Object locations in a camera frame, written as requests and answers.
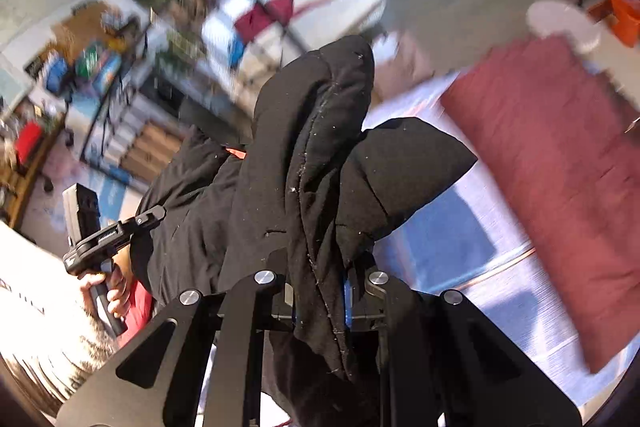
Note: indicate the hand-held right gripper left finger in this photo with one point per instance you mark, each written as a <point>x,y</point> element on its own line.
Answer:
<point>250,307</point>

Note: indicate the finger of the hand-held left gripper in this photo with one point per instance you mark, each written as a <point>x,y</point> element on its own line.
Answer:
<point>147,217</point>

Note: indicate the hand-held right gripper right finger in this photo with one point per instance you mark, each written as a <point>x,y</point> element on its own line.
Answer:
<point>346,304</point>

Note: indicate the black jacket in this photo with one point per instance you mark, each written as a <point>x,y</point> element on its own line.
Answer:
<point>310,147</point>

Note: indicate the person's left hand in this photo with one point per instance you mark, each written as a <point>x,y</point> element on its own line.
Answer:
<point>120,292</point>

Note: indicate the wooden panel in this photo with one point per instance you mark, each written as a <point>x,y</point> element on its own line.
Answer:
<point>150,147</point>

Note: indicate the wooden desk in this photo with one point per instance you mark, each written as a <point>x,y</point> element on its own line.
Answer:
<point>25,177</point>

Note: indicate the person's white clothing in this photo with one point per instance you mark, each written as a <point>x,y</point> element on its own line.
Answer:
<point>40,317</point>

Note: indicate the white bedsheet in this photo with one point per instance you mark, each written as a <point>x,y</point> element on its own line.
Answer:
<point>500,307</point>

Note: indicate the cluttered shelf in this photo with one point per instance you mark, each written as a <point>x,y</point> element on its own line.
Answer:
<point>85,62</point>

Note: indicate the dark red cloth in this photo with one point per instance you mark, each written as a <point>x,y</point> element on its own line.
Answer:
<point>265,19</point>

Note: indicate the maroon blanket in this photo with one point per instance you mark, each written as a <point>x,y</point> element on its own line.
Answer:
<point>550,157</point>

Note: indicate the white round stool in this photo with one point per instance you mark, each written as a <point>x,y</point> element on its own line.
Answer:
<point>560,24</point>

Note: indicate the orange box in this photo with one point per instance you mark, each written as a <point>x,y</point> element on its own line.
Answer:
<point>620,17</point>

